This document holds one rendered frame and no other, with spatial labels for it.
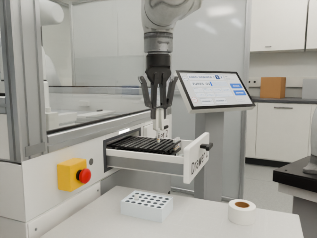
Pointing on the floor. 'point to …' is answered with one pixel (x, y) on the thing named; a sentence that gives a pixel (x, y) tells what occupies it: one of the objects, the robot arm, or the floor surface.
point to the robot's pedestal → (303, 208)
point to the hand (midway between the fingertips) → (158, 119)
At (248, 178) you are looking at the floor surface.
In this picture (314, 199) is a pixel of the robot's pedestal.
